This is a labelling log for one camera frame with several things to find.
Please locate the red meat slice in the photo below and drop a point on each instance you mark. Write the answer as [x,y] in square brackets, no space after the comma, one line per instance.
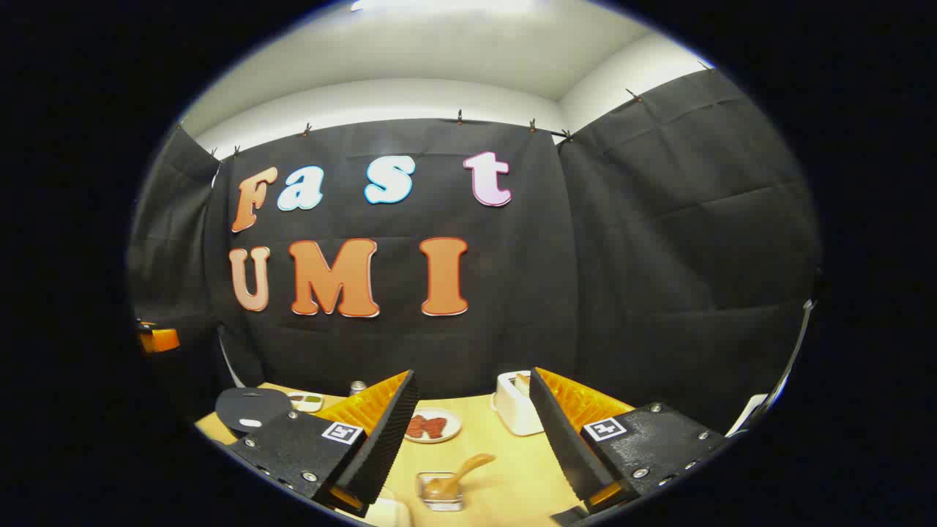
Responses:
[435,428]
[416,427]

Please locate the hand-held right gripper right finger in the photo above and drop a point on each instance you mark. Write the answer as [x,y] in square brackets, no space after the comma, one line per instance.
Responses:
[567,446]

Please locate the white rice container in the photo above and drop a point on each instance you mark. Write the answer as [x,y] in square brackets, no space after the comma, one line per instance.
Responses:
[386,514]

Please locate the wooden spoon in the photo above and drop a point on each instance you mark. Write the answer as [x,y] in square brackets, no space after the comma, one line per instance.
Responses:
[457,472]

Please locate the small white side dish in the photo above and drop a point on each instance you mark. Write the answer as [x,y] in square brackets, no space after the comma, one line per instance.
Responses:
[306,401]

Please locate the white round plate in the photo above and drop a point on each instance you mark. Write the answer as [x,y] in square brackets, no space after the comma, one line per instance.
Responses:
[433,437]

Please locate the white toaster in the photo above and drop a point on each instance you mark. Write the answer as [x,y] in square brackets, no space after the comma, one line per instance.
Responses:
[512,413]

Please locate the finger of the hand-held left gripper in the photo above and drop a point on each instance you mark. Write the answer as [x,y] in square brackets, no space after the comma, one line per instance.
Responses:
[159,339]

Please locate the black backdrop cloth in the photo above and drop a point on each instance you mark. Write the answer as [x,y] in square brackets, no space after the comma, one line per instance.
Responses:
[585,256]

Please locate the toast slice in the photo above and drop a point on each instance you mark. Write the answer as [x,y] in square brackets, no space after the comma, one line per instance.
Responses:
[522,381]

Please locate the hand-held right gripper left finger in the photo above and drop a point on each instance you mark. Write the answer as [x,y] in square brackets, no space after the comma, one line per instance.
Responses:
[384,446]

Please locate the clear drink bottle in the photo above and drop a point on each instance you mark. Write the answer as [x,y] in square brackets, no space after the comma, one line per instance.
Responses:
[357,387]

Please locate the dark grey rice cooker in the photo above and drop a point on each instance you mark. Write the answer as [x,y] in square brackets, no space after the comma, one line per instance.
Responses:
[249,406]

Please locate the clear chopstick holder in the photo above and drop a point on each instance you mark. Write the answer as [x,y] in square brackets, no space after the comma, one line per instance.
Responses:
[439,501]

